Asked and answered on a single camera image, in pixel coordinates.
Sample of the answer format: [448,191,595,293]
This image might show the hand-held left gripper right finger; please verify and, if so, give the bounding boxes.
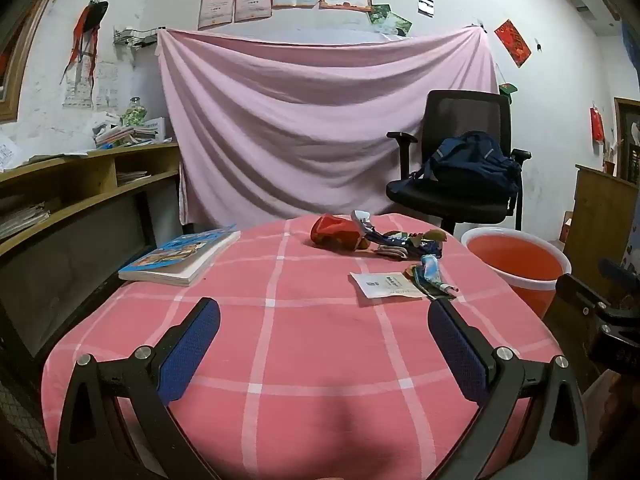
[427,297,588,480]

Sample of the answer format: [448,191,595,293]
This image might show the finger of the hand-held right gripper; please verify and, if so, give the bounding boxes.
[600,258,640,287]
[555,273,613,320]

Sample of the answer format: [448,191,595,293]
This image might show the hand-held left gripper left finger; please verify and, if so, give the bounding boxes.
[56,297,222,480]

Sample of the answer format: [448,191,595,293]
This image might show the orange plastic bucket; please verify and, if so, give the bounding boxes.
[460,227,572,318]

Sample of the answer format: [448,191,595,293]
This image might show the white paper packet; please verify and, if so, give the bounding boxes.
[349,271,423,307]

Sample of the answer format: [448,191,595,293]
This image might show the blue snack wrapper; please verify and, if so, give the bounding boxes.
[407,237,446,261]

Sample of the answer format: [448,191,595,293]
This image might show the red snack bag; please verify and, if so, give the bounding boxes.
[310,214,368,251]

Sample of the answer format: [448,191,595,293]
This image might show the wooden cabinet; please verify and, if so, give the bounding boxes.
[567,164,640,281]

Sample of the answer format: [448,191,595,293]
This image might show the blue cover book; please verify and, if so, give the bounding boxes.
[118,226,242,287]

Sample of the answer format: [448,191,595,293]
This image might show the wooden framed picture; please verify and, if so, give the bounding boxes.
[613,97,640,184]

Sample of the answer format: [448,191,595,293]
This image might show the red hanging ornament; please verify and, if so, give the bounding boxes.
[590,104,606,144]

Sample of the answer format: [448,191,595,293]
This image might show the blue backpack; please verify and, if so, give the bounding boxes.
[387,131,521,198]

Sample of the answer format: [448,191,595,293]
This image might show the wooden shelf unit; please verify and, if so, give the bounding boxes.
[0,141,182,356]

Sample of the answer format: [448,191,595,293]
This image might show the stack of newspapers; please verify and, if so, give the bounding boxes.
[0,200,52,241]

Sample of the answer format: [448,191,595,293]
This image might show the black office chair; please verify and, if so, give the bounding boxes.
[386,90,532,235]

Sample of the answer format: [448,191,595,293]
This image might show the white cardboard box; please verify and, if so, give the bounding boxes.
[144,117,169,142]

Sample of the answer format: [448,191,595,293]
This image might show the stack of books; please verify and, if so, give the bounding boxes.
[94,119,158,150]

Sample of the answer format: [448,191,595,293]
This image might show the blue printed curtain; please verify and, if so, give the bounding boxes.
[620,21,640,72]

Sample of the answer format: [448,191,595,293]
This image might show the glass jar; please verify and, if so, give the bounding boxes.
[121,97,148,127]

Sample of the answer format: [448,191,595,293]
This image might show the pink hanging sheet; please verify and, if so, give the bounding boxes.
[156,26,501,228]

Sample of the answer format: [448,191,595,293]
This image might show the red paper poster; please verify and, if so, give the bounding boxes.
[494,19,532,68]

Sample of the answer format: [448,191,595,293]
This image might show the paper wall notices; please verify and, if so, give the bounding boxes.
[62,62,121,111]

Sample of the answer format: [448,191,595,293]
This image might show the metal wall rack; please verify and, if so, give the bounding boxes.
[113,26,158,50]

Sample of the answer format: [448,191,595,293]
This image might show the large wooden wall frame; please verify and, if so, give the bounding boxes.
[0,0,57,124]

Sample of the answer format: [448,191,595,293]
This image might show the red tassel wall ornament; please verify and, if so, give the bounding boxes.
[60,0,109,86]

